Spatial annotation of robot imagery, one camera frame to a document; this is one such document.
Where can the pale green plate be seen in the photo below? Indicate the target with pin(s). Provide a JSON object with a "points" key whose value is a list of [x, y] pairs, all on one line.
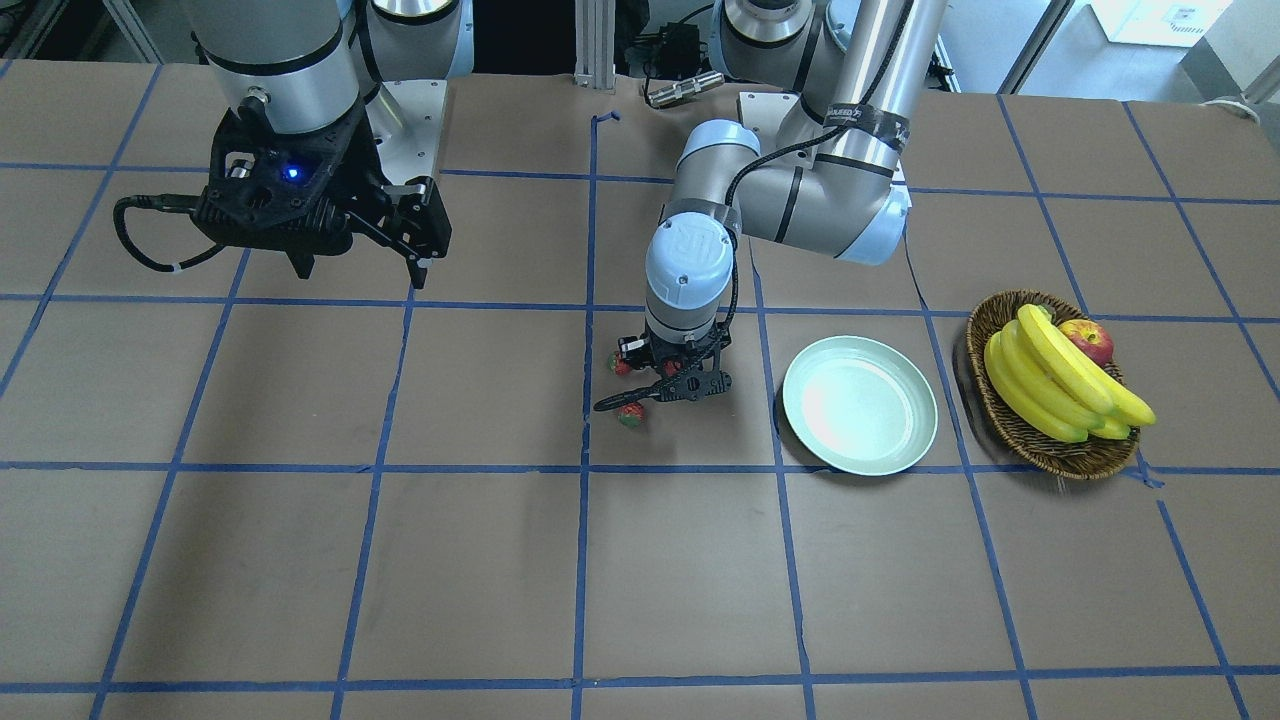
{"points": [[860, 406]]}

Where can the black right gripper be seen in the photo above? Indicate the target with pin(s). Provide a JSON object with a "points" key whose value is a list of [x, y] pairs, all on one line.
{"points": [[368, 168]]}

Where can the yellow banana bunch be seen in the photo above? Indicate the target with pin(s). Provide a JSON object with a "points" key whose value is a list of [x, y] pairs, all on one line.
{"points": [[1054, 387]]}

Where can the red yellow apple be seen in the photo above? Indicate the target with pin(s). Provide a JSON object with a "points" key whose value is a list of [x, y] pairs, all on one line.
{"points": [[1091, 338]]}

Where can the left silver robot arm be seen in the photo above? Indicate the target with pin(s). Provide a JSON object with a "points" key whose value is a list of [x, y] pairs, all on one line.
{"points": [[856, 71]]}

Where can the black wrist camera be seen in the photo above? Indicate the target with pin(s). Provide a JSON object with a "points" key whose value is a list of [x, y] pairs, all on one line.
{"points": [[291, 193]]}

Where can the aluminium frame post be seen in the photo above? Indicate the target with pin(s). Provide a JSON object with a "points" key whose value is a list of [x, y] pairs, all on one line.
{"points": [[595, 24]]}

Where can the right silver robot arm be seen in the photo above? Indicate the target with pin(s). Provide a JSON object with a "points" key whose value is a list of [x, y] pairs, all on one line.
{"points": [[306, 63]]}

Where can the woven wicker basket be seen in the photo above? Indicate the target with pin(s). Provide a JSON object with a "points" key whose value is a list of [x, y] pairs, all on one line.
{"points": [[998, 429]]}

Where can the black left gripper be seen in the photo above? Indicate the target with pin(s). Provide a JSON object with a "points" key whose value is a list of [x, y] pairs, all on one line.
{"points": [[668, 347]]}

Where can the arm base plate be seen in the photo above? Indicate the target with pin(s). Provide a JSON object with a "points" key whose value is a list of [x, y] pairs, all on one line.
{"points": [[406, 118]]}

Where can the red strawberry green side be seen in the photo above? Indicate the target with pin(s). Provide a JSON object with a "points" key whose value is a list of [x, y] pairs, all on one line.
{"points": [[631, 415]]}

